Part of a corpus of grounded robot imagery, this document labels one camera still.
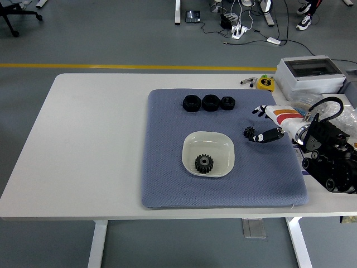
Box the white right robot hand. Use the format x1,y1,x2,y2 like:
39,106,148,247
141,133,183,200
247,104,307,143

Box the large black gear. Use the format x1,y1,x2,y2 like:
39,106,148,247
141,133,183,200
194,153,215,175

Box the small black hex nut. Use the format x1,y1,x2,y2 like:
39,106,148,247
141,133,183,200
220,96,237,111

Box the flat white box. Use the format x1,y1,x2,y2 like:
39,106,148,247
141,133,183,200
320,93,355,110

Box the large black hex nut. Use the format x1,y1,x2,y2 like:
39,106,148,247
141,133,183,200
182,94,201,113
201,94,221,112

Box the taped resistor bundle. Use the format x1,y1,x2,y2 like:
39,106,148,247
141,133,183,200
294,104,311,118

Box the clear plastic bag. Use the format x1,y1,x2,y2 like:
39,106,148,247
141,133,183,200
287,93,324,108

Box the yellow tape measure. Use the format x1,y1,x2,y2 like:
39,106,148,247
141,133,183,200
256,74,276,92

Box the bag of clear parts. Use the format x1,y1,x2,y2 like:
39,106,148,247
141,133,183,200
333,103,357,135

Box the white square dish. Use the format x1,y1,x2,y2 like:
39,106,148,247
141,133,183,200
182,130,235,178

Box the person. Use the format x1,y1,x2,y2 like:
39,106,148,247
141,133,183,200
296,0,322,31

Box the white power strip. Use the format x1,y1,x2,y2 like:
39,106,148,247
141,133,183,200
231,24,249,40

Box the black power brick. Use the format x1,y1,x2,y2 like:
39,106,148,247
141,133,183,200
220,13,234,29

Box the metal floor plate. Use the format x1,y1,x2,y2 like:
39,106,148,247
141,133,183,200
242,218,267,239

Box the white table leg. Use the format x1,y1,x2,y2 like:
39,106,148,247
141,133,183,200
88,219,109,268
286,217,313,268

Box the blue-grey padded mat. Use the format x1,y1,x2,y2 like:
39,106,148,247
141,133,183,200
141,88,310,210

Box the black desk phone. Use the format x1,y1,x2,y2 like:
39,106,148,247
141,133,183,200
185,10,201,23

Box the black office chair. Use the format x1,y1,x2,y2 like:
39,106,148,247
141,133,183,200
0,0,44,38

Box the grey electrical enclosure box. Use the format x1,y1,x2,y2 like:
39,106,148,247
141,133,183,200
273,55,348,101

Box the black floor cable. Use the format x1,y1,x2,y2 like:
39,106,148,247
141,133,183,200
222,27,317,56

